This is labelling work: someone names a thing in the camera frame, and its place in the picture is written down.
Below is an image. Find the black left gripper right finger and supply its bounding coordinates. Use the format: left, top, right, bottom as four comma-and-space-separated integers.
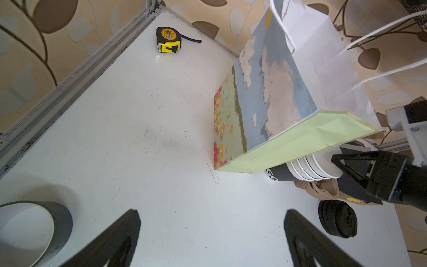
284, 209, 361, 267

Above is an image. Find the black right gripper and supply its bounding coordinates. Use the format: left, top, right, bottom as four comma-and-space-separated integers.
331, 100, 427, 211

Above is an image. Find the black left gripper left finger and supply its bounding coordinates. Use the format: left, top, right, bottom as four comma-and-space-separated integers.
62, 209, 141, 267

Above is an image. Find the brown cardboard cup carrier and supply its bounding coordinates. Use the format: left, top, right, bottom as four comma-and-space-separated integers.
294, 179, 346, 201

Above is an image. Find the stack of black cup lids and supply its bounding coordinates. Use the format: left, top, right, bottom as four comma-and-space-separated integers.
318, 200, 358, 239

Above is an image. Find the painted paper gift bag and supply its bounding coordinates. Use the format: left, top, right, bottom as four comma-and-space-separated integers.
213, 1, 427, 173

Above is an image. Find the grey tape roll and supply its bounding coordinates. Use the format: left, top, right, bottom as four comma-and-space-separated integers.
1, 201, 73, 267

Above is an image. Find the yellow black tape measure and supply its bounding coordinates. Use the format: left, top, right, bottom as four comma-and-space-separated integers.
156, 27, 202, 53

